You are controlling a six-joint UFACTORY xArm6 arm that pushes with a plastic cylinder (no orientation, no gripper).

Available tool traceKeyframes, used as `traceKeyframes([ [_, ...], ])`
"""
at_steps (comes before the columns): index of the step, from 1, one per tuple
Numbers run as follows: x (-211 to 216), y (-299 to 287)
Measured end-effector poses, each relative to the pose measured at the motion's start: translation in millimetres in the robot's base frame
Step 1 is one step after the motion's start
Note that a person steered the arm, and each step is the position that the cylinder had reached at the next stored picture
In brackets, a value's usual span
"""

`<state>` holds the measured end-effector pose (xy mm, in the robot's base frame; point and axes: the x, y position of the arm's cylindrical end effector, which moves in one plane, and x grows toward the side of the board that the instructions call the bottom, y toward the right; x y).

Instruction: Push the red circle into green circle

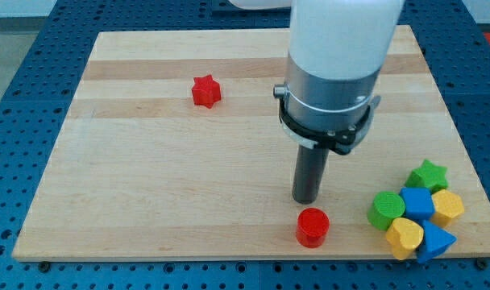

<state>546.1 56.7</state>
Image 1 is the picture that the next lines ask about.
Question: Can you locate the silver flange with black clamp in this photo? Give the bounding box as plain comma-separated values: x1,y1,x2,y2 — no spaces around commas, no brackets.
273,56,380,155

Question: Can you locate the blue cube block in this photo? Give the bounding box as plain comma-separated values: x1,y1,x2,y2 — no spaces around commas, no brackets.
399,187,435,220

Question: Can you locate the yellow heart block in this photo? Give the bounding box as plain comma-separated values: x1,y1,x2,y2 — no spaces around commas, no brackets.
385,217,424,260

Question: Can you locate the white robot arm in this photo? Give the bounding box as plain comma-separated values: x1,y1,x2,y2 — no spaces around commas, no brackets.
230,0,404,204

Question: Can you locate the green star block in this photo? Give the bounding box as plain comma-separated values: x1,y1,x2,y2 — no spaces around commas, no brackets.
405,159,449,193

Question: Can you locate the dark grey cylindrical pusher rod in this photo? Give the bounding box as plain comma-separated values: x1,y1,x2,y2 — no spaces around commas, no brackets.
292,146,329,205

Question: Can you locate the red star block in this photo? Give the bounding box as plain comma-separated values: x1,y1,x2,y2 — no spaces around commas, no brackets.
192,74,222,109

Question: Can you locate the yellow hexagon block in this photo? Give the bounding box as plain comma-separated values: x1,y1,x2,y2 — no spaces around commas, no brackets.
430,189,465,228

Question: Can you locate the blue triangle block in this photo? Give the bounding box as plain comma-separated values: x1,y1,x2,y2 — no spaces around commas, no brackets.
417,220,457,263

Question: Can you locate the red cylinder block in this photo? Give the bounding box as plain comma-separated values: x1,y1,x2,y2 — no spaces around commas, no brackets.
296,208,330,248

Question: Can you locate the light wooden board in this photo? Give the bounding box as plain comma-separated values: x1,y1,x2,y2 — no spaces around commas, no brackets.
12,26,490,262

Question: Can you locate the green cylinder block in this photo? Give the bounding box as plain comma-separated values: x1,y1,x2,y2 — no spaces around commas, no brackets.
367,191,405,230

